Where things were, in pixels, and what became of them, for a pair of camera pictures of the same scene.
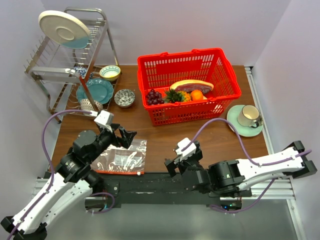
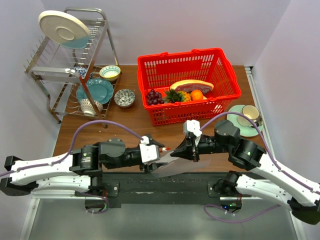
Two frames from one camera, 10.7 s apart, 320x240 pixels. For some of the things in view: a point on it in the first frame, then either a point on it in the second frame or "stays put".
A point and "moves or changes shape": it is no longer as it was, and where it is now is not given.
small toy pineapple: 174,96 stays put
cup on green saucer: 244,131 stays put
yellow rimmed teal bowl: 110,72 stays put
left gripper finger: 127,137 -> 157,144
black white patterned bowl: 124,98 stays put
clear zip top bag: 117,160 moves or changes shape
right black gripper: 197,156 -> 189,150
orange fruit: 196,95 stays put
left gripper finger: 114,126 -> 151,167
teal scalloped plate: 101,89 stays put
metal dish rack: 77,81 stays put
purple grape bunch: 154,97 stays put
